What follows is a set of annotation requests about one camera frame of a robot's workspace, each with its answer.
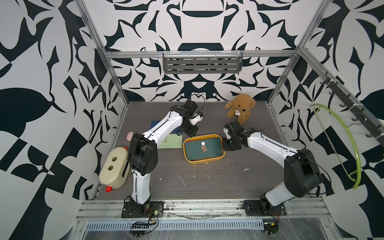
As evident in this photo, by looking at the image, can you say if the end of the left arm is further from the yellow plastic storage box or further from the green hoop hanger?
the green hoop hanger

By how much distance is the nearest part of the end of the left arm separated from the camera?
0.65 meters

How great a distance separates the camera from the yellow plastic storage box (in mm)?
894

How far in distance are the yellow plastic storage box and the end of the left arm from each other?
0.35 ft
